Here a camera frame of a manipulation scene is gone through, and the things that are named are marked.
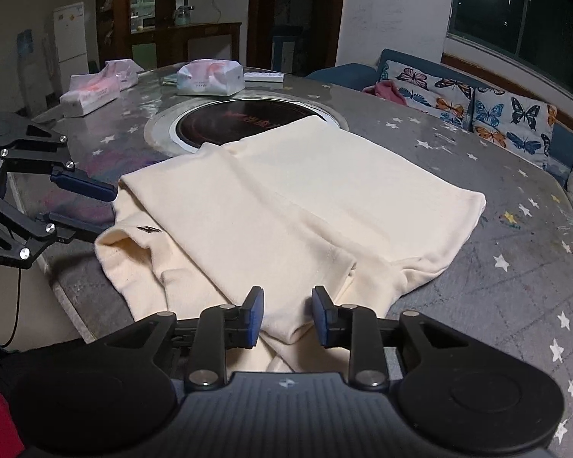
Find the blue sofa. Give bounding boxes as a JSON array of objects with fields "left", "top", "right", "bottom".
[{"left": 306, "top": 48, "right": 573, "bottom": 249}]

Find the tall wooden display cabinet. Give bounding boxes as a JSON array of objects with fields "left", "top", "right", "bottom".
[{"left": 95, "top": 0, "right": 189, "bottom": 65}]

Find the blue white box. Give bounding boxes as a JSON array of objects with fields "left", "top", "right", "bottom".
[{"left": 272, "top": 35, "right": 299, "bottom": 73}]

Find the butterfly print pillow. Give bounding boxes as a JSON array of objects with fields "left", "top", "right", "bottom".
[
  {"left": 379, "top": 60, "right": 476, "bottom": 127},
  {"left": 472, "top": 87, "right": 557, "bottom": 168}
]

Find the black cable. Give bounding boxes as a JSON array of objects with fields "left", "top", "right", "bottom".
[{"left": 0, "top": 267, "right": 22, "bottom": 349}]

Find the white fridge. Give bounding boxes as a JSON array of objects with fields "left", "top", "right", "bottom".
[{"left": 52, "top": 2, "right": 91, "bottom": 89}]

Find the grey star-printed table cover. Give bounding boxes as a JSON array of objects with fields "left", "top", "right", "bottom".
[{"left": 7, "top": 64, "right": 573, "bottom": 458}]

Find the round black induction cooktop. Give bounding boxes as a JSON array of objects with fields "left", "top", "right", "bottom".
[{"left": 169, "top": 100, "right": 340, "bottom": 156}]

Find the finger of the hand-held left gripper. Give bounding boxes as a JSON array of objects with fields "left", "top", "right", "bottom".
[
  {"left": 0, "top": 121, "right": 118, "bottom": 202},
  {"left": 0, "top": 188, "right": 113, "bottom": 270}
]

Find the wooden sideboard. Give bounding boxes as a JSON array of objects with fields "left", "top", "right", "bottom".
[{"left": 129, "top": 21, "right": 243, "bottom": 71}]

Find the pink white tissue pack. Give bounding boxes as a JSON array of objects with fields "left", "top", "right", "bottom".
[
  {"left": 176, "top": 60, "right": 244, "bottom": 96},
  {"left": 60, "top": 60, "right": 141, "bottom": 118}
]

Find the pink cloth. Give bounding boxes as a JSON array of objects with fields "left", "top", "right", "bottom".
[{"left": 363, "top": 80, "right": 409, "bottom": 106}]

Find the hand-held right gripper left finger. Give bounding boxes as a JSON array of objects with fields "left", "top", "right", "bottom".
[{"left": 102, "top": 286, "right": 265, "bottom": 389}]

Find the dark wooden door frame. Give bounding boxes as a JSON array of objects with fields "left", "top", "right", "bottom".
[{"left": 247, "top": 0, "right": 348, "bottom": 74}]

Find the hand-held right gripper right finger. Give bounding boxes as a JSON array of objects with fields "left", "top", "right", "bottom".
[{"left": 312, "top": 285, "right": 464, "bottom": 389}]

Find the cream sweatshirt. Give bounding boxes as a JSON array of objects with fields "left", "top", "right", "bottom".
[{"left": 94, "top": 114, "right": 488, "bottom": 373}]

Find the white water dispenser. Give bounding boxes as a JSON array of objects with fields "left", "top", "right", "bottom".
[{"left": 16, "top": 29, "right": 53, "bottom": 115}]

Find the dark glass window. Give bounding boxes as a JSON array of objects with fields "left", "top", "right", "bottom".
[{"left": 446, "top": 0, "right": 573, "bottom": 89}]

